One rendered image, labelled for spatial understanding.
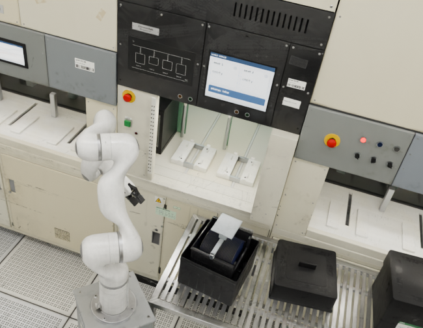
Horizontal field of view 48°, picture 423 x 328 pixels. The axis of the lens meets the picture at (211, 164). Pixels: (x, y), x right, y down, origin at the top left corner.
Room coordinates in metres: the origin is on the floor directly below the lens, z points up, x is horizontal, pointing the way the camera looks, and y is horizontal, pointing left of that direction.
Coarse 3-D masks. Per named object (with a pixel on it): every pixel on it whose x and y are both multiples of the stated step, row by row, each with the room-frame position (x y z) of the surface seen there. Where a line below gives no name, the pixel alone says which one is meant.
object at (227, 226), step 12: (228, 216) 1.52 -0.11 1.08; (204, 228) 1.51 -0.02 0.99; (216, 228) 1.43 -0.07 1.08; (228, 228) 1.44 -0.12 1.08; (240, 228) 1.55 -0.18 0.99; (192, 252) 1.39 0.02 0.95; (204, 252) 1.38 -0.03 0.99; (216, 252) 1.37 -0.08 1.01; (204, 264) 1.37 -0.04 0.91; (216, 264) 1.35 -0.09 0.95; (228, 264) 1.33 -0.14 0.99; (240, 264) 1.44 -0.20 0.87; (228, 276) 1.33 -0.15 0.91
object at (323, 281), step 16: (288, 256) 1.54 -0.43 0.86; (304, 256) 1.56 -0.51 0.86; (320, 256) 1.58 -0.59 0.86; (272, 272) 1.51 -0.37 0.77; (288, 272) 1.45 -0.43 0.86; (304, 272) 1.46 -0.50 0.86; (320, 272) 1.48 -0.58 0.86; (272, 288) 1.38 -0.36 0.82; (288, 288) 1.36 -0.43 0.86; (304, 288) 1.37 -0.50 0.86; (320, 288) 1.39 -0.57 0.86; (336, 288) 1.40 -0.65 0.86; (304, 304) 1.35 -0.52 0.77; (320, 304) 1.35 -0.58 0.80
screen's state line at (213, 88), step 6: (210, 90) 1.85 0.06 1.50; (216, 90) 1.85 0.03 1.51; (222, 90) 1.84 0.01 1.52; (228, 90) 1.83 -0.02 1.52; (234, 96) 1.83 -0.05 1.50; (240, 96) 1.82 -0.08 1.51; (246, 96) 1.82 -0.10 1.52; (252, 96) 1.81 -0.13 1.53; (252, 102) 1.81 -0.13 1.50; (258, 102) 1.81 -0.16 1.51; (264, 102) 1.80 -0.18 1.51
